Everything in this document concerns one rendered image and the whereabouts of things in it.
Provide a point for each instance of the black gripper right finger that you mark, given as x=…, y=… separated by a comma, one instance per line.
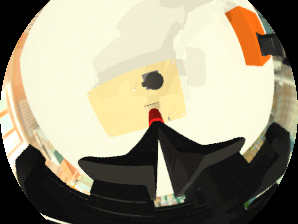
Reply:
x=185, y=159

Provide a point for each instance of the pale yellow plate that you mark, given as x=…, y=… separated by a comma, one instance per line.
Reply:
x=132, y=101

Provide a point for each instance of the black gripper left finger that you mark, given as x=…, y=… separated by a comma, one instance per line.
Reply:
x=139, y=166

